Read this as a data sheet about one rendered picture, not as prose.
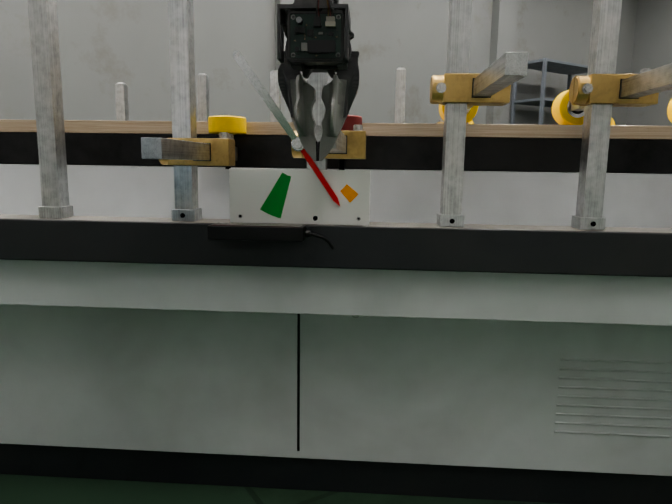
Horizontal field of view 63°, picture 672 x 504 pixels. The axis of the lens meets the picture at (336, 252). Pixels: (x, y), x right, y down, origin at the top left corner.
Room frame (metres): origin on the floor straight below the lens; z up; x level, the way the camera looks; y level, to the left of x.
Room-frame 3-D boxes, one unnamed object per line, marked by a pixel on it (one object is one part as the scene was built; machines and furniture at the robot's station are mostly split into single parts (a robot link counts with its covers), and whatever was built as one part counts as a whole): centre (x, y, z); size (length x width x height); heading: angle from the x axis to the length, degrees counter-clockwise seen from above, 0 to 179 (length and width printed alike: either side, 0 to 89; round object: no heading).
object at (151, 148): (1.00, 0.25, 0.83); 0.44 x 0.03 x 0.04; 176
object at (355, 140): (1.03, 0.01, 0.85); 0.14 x 0.06 x 0.05; 86
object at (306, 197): (1.01, 0.07, 0.75); 0.26 x 0.01 x 0.10; 86
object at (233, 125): (1.20, 0.24, 0.85); 0.08 x 0.08 x 0.11
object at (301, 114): (0.61, 0.04, 0.86); 0.06 x 0.03 x 0.09; 176
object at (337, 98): (0.61, 0.01, 0.86); 0.06 x 0.03 x 0.09; 176
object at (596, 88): (0.99, -0.48, 0.95); 0.14 x 0.06 x 0.05; 86
